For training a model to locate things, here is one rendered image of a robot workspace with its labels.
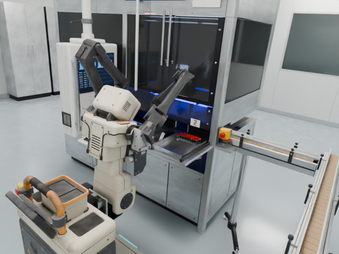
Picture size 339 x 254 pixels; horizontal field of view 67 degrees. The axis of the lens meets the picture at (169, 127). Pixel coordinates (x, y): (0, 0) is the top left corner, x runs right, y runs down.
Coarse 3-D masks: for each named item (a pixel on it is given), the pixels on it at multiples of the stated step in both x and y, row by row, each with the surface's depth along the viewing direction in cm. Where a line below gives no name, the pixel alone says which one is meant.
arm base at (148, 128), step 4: (148, 120) 131; (144, 124) 131; (148, 124) 130; (152, 124) 130; (132, 128) 130; (136, 128) 129; (140, 128) 129; (144, 128) 128; (148, 128) 128; (152, 128) 130; (144, 132) 126; (148, 132) 128; (152, 132) 130; (148, 136) 125; (152, 136) 131; (148, 140) 130; (152, 140) 128
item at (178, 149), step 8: (176, 136) 209; (152, 144) 184; (160, 144) 193; (168, 144) 194; (176, 144) 195; (184, 144) 196; (200, 144) 190; (168, 152) 177; (176, 152) 182; (184, 152) 183
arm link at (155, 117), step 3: (153, 111) 134; (156, 111) 136; (153, 114) 134; (156, 114) 135; (159, 114) 136; (150, 117) 132; (153, 117) 132; (156, 117) 134; (159, 117) 135; (150, 120) 131; (153, 120) 132; (156, 120) 133; (153, 123) 132; (156, 123) 132
